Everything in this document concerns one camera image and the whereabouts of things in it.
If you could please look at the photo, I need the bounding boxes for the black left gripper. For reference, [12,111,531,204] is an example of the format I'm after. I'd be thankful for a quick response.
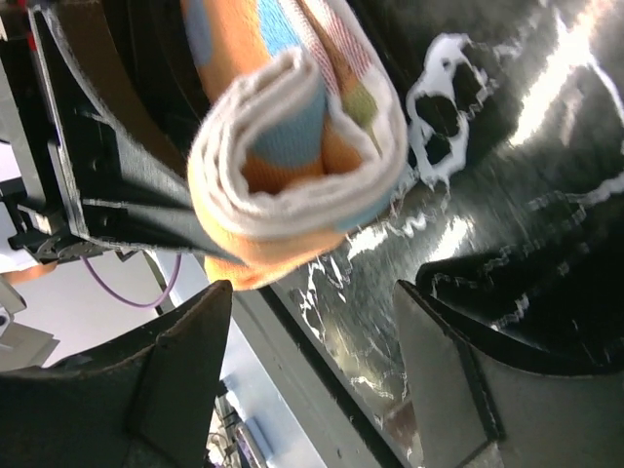
[1,1,225,263]

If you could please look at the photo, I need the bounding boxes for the orange polka dot towel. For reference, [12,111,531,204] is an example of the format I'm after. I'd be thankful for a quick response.
[180,1,408,291]

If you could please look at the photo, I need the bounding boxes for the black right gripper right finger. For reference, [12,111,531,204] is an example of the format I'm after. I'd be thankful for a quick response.
[393,281,623,467]

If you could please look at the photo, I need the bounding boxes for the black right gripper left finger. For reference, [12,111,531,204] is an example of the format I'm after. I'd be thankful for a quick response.
[1,281,233,467]

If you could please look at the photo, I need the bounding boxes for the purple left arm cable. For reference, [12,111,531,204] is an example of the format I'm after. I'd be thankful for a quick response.
[80,251,184,309]

